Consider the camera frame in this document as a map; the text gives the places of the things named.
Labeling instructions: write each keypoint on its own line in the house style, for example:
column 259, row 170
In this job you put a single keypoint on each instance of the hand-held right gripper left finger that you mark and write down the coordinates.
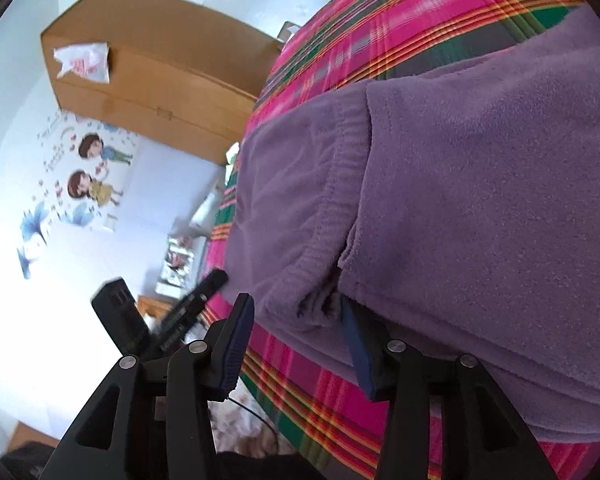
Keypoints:
column 237, row 345

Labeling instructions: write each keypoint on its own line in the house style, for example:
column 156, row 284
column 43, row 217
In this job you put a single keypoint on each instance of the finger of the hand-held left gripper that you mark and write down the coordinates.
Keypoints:
column 210, row 285

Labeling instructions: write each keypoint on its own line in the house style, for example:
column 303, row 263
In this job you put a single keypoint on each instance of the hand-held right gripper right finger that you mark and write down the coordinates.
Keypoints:
column 355, row 355

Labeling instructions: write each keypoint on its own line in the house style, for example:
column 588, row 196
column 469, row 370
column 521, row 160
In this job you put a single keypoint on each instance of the purple fleece pants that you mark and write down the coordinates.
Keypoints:
column 480, row 185

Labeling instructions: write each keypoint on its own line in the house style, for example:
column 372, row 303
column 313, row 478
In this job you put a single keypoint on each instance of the wooden bed headboard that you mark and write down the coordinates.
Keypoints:
column 155, row 306

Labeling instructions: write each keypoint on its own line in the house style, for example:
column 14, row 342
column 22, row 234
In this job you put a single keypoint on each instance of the group of cosmetic bottles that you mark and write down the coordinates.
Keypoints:
column 177, row 262

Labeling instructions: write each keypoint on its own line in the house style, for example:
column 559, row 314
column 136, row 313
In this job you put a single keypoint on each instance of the white paper bag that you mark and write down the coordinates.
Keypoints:
column 207, row 212

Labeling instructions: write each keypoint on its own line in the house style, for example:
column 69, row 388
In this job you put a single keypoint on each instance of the floral quilt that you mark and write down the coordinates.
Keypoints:
column 245, row 435

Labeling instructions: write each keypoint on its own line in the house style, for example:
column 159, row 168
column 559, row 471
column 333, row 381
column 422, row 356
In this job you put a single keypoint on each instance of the green tissue pack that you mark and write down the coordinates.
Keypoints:
column 232, row 154

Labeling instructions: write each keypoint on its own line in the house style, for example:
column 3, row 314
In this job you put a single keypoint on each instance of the wooden wardrobe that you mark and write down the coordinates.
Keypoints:
column 155, row 90

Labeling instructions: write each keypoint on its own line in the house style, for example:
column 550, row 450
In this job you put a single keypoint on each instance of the white plastic bag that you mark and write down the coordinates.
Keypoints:
column 85, row 62

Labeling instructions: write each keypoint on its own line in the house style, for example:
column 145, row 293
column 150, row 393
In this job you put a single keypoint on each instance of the small white box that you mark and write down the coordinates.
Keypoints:
column 288, row 32

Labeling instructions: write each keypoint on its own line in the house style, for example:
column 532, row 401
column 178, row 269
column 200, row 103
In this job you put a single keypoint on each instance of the pink plaid bed sheet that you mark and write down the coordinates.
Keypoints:
column 380, row 35

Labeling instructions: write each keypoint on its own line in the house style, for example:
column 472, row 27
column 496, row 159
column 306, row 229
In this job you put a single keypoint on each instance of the white wall switch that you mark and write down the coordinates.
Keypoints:
column 110, row 223

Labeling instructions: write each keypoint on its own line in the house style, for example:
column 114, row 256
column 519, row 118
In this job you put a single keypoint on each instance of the cartoon wall sticker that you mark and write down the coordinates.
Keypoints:
column 87, row 185

